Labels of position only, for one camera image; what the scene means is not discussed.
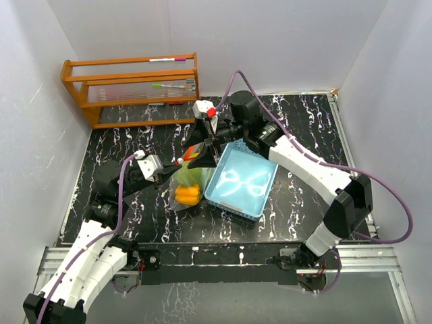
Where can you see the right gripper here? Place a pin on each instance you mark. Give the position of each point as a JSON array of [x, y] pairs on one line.
[[205, 156]]

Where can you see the aluminium frame rail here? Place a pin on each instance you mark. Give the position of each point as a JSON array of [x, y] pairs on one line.
[[358, 257]]

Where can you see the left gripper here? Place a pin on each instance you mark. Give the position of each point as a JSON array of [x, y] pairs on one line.
[[167, 170]]

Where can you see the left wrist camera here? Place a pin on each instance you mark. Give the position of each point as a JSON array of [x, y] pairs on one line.
[[150, 165]]

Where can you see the green yellow pen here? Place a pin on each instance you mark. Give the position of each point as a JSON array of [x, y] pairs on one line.
[[169, 86]]

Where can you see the green cabbage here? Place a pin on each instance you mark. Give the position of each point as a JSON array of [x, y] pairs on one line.
[[189, 177]]

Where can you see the white pink pen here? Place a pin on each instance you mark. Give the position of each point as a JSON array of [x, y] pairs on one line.
[[167, 59]]

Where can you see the orange bell pepper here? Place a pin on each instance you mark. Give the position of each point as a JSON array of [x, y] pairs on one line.
[[188, 195]]

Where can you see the clear zip top bag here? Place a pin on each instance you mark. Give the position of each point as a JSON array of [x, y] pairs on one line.
[[183, 161]]

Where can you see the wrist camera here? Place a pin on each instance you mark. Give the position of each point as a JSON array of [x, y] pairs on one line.
[[203, 109], [150, 165]]

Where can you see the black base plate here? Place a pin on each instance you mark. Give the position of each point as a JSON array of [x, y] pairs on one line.
[[165, 263]]

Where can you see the wooden shelf rack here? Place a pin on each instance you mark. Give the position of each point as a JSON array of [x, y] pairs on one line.
[[102, 83]]

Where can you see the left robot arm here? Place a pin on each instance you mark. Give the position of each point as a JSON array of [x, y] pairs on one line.
[[98, 252]]

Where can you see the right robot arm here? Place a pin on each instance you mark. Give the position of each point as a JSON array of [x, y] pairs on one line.
[[348, 196]]

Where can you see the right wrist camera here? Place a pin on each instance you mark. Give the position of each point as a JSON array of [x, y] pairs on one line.
[[203, 109]]

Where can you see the light blue plastic basket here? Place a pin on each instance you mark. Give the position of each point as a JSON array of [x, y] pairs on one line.
[[241, 182]]

